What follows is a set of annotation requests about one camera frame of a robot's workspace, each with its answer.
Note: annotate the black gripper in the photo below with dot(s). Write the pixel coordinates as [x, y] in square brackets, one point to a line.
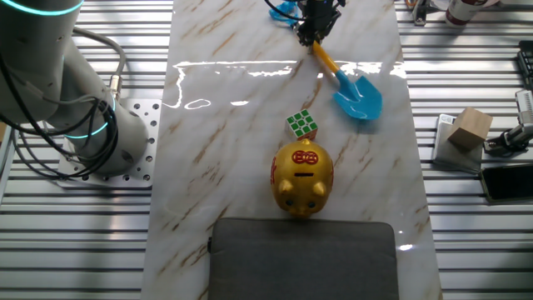
[320, 12]

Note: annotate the blue yellow toy shovel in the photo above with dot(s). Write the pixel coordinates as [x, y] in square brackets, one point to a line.
[358, 98]

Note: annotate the green white rubik's cube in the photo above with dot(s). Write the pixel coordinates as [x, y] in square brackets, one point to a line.
[302, 124]

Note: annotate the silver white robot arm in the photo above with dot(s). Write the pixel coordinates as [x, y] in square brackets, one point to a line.
[41, 62]

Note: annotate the small metal stand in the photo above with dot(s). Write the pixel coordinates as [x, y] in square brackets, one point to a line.
[420, 12]

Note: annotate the white marble pattern board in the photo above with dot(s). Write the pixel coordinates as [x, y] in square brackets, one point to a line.
[233, 146]

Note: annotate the red white can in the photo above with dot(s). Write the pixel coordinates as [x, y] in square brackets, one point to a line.
[460, 11]

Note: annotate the golden piggy bank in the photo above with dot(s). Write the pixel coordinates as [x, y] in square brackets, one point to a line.
[302, 179]

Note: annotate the light wooden cube block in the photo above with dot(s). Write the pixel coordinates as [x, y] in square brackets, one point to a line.
[470, 127]

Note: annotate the silver metal plate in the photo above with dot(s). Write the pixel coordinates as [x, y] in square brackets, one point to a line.
[451, 156]

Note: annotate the black keyboard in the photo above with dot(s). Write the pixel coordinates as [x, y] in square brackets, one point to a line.
[527, 62]

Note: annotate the grey fabric laptop sleeve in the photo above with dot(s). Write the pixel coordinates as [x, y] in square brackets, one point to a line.
[304, 262]

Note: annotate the black smartphone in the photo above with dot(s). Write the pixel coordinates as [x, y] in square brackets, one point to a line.
[508, 182]

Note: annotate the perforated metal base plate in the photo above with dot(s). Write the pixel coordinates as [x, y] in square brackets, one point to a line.
[150, 141]

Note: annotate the silver ridged camera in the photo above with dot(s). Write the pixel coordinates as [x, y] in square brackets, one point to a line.
[525, 106]

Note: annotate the small silver camera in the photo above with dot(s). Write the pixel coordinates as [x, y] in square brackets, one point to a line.
[516, 136]

